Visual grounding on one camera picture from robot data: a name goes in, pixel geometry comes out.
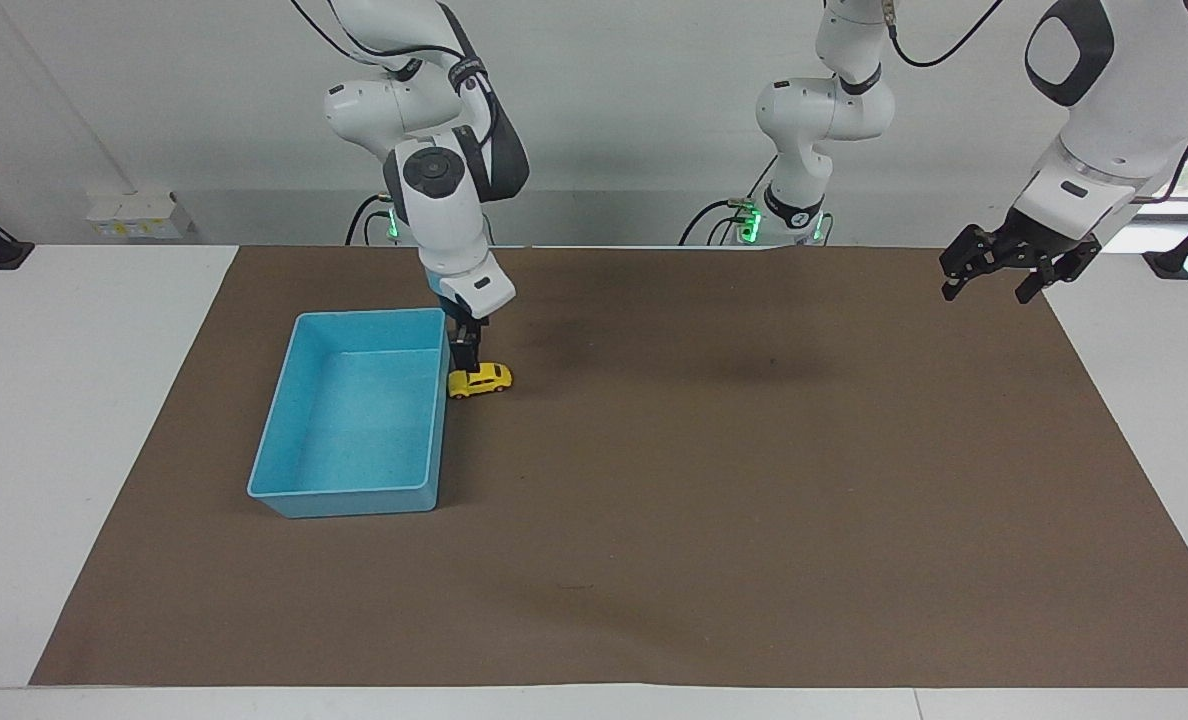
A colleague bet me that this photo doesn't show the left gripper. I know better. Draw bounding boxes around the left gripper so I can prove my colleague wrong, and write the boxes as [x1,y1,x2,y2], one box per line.
[939,208,1104,305]

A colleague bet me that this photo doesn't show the yellow toy beetle car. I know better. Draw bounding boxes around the yellow toy beetle car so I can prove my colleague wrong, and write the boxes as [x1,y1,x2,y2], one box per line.
[447,363,514,400]

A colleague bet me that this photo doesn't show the light blue plastic bin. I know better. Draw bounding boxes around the light blue plastic bin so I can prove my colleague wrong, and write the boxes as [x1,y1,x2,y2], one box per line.
[246,307,453,520]

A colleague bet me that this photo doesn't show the black cable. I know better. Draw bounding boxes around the black cable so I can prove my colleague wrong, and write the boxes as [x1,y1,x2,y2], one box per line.
[884,0,1007,70]
[289,0,467,79]
[678,155,781,247]
[343,193,396,247]

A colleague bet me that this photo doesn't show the white wall socket box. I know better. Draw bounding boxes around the white wall socket box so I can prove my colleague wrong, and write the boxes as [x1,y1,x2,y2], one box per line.
[86,192,194,240]

